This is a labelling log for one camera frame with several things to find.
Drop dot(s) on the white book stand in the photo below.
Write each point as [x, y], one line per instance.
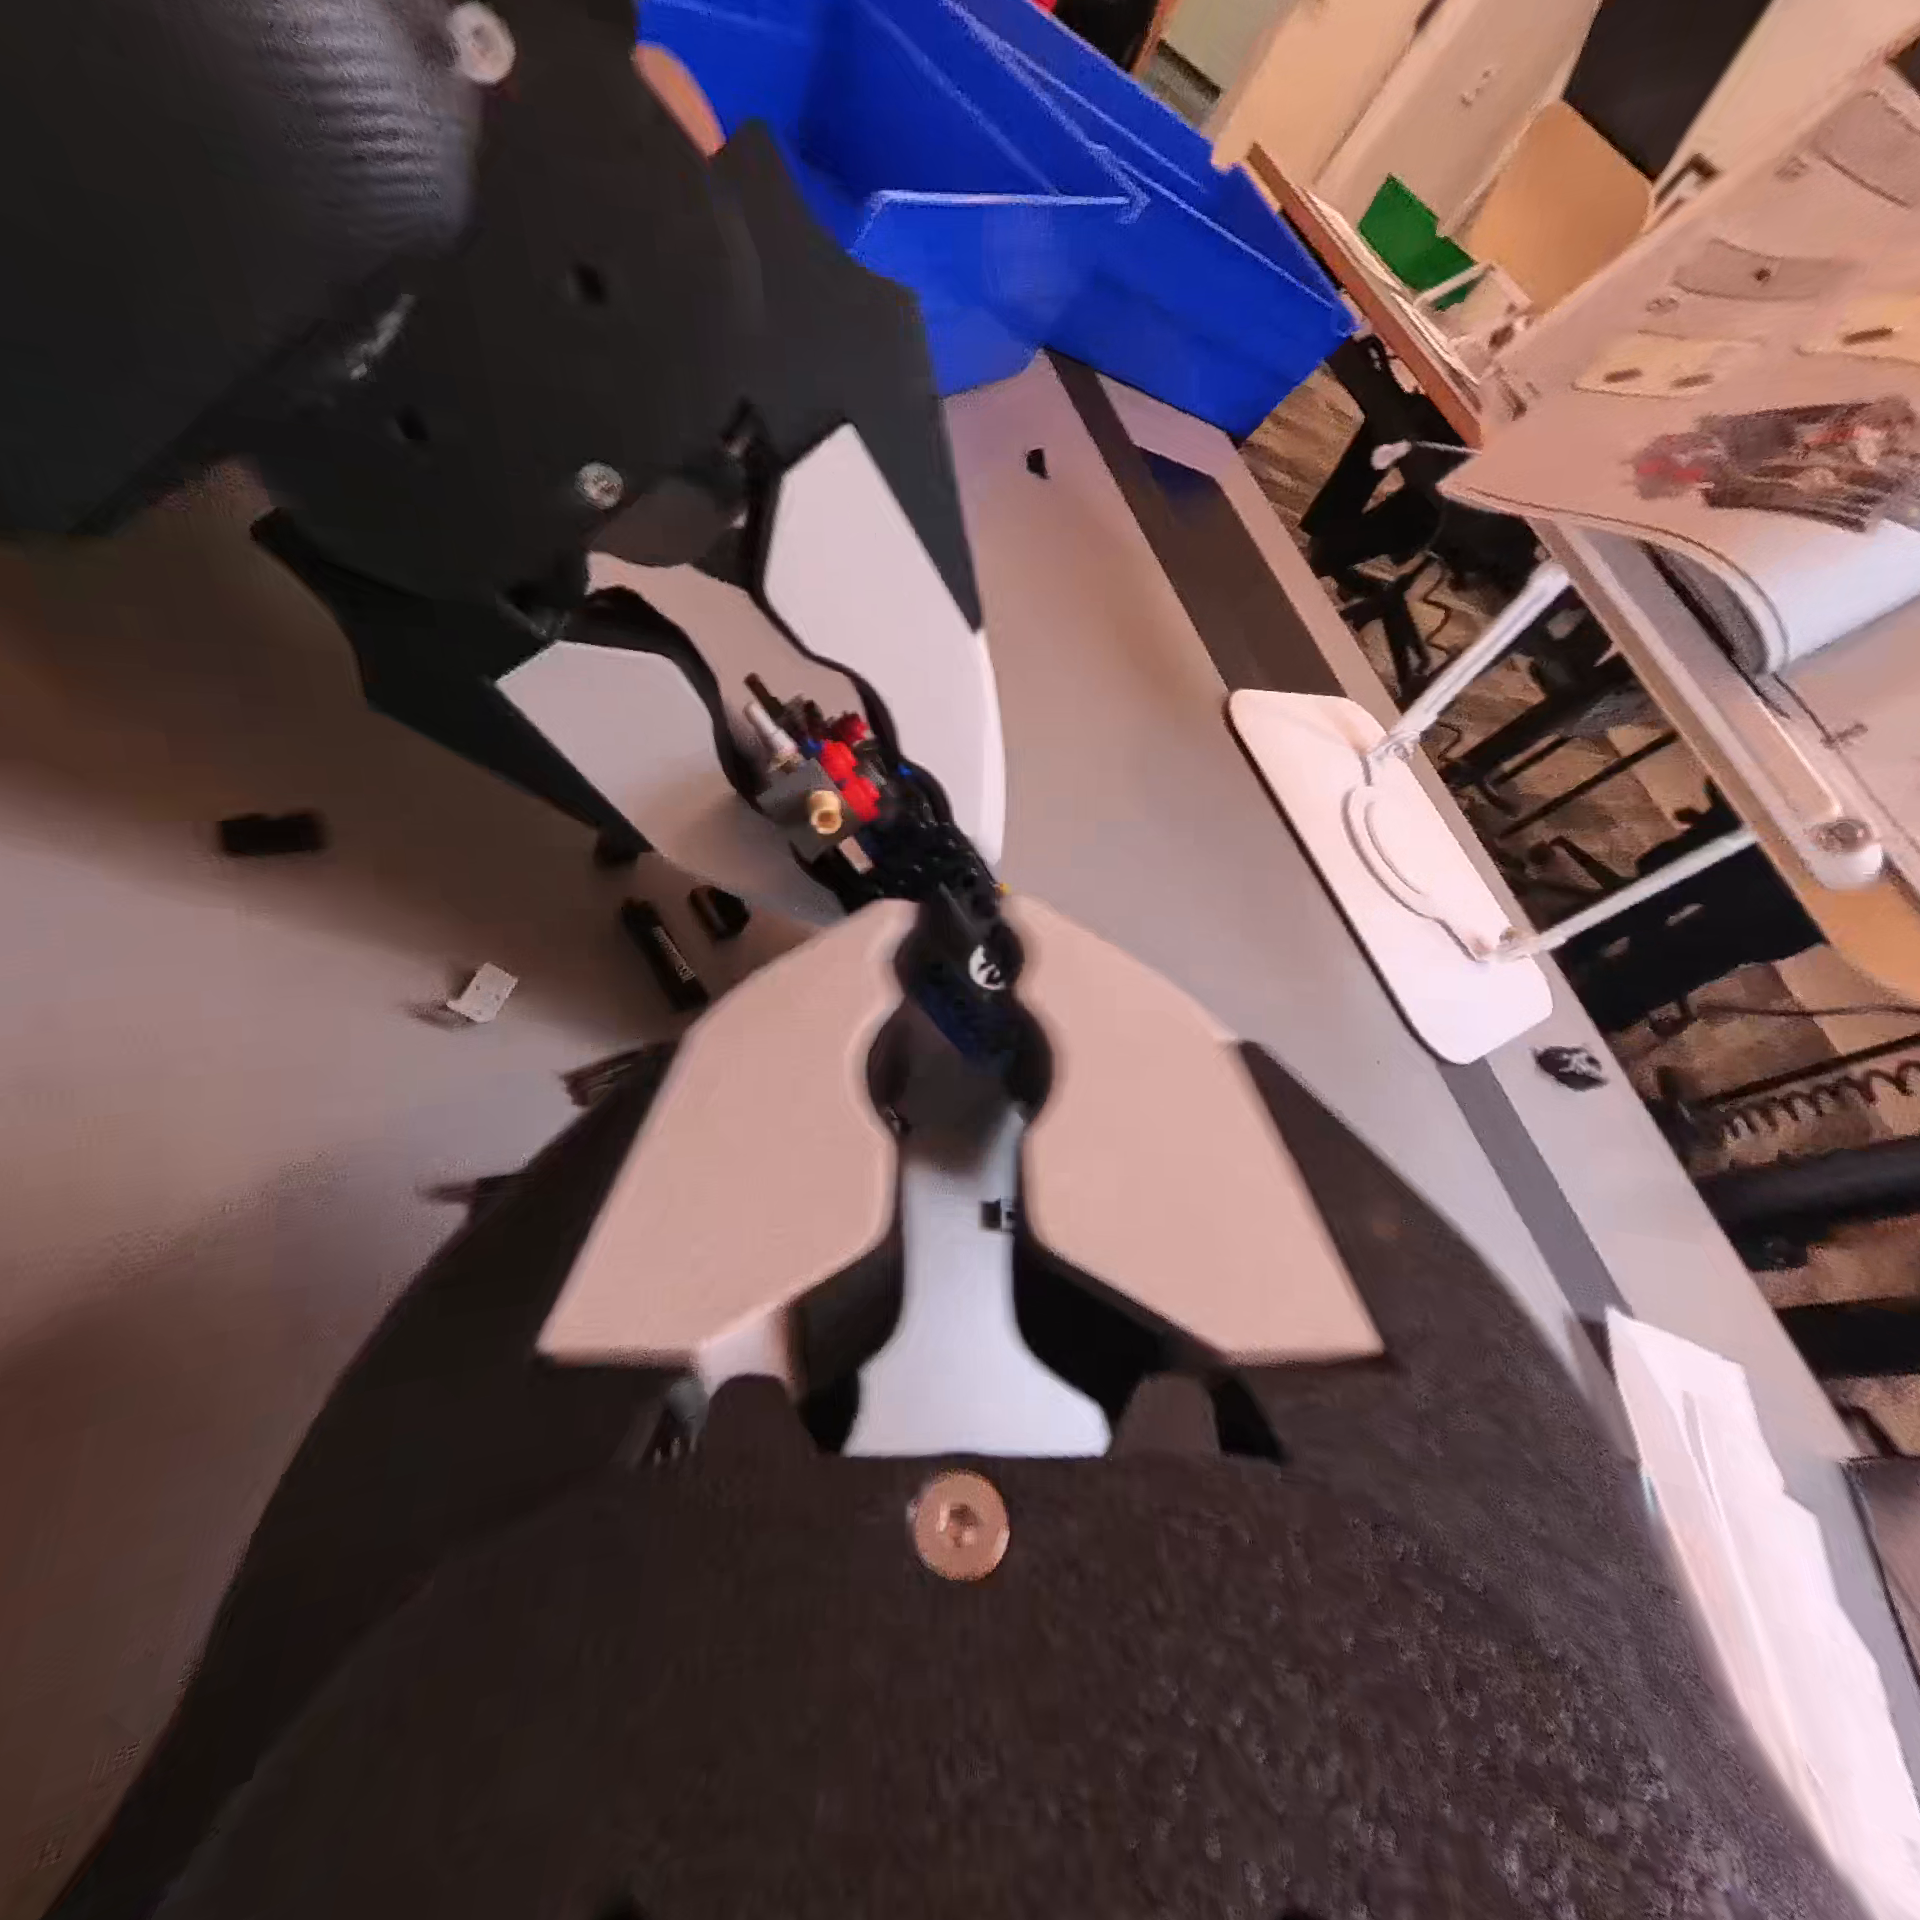
[1320, 781]

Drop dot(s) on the tiny black lego part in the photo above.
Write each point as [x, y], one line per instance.
[1571, 1064]

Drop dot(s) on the lego car model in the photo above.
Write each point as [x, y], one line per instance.
[930, 885]

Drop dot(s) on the blue plastic bin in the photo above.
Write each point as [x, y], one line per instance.
[930, 91]
[1141, 315]

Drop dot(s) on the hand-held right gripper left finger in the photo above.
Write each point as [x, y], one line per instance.
[721, 1184]

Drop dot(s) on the flat black lego plate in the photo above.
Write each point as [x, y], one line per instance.
[271, 833]

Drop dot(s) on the white numbered paper bag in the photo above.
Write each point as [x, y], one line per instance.
[1724, 1500]

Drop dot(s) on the long black lego plate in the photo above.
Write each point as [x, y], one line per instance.
[661, 953]

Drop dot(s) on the small grey lego tile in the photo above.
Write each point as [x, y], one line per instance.
[481, 991]

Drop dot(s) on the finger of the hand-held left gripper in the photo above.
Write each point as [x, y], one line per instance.
[885, 600]
[644, 765]

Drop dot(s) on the black backdrop board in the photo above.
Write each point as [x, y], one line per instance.
[1665, 60]

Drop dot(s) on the green plastic bin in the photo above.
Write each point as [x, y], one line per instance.
[1410, 232]

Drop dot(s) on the lego instruction booklet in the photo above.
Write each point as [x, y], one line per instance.
[1724, 300]

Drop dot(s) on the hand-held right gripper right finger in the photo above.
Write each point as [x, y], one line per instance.
[1185, 1184]

